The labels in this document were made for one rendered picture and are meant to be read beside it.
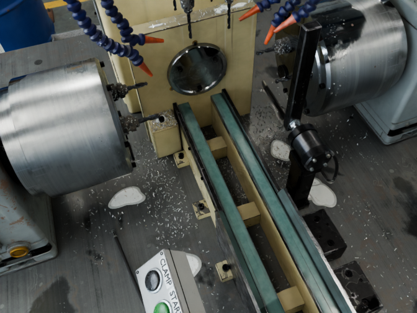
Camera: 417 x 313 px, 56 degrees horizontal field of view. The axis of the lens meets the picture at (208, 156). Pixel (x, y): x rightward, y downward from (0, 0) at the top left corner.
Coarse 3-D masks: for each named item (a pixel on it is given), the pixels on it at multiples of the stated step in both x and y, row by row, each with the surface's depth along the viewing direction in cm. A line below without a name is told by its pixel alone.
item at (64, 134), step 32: (96, 64) 73; (0, 96) 71; (32, 96) 69; (64, 96) 69; (96, 96) 69; (0, 128) 68; (32, 128) 67; (64, 128) 68; (96, 128) 69; (128, 128) 77; (32, 160) 68; (64, 160) 70; (96, 160) 72; (128, 160) 75; (32, 192) 74; (64, 192) 76
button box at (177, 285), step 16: (160, 256) 59; (176, 256) 60; (144, 272) 60; (160, 272) 58; (176, 272) 58; (144, 288) 59; (160, 288) 57; (176, 288) 56; (192, 288) 58; (144, 304) 59; (176, 304) 55; (192, 304) 56
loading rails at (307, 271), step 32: (224, 96) 101; (192, 128) 95; (224, 128) 98; (192, 160) 95; (256, 160) 89; (224, 192) 84; (256, 192) 87; (288, 192) 82; (224, 224) 78; (288, 224) 79; (224, 256) 87; (256, 256) 75; (288, 256) 78; (320, 256) 73; (256, 288) 71; (288, 288) 79; (320, 288) 71
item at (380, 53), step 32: (352, 0) 82; (384, 0) 83; (288, 32) 88; (352, 32) 78; (384, 32) 79; (288, 64) 93; (320, 64) 80; (352, 64) 79; (384, 64) 81; (288, 96) 100; (320, 96) 84; (352, 96) 84
